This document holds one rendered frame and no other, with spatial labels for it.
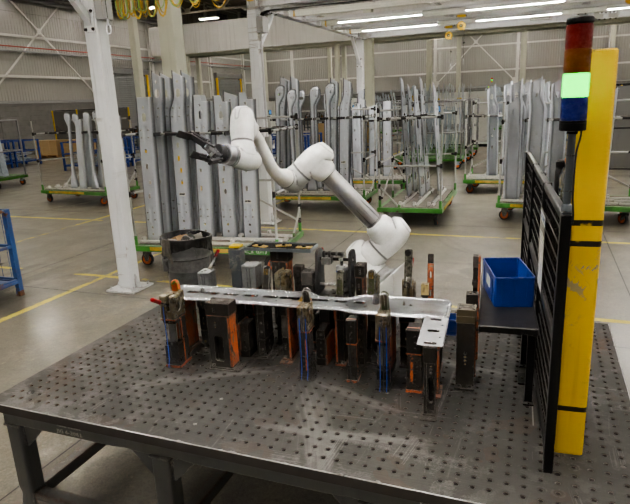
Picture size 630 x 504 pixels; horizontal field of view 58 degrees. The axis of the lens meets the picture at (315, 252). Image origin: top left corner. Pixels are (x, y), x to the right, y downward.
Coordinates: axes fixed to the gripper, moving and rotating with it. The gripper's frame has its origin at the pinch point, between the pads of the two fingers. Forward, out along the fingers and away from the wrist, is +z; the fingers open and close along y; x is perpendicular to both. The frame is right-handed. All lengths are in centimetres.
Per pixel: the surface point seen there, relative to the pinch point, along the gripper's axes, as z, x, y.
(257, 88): -473, -133, 457
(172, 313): -19, -70, -30
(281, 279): -63, -39, -38
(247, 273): -56, -49, -24
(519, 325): -72, 31, -127
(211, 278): -53, -68, -10
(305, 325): -43, -30, -73
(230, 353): -36, -68, -58
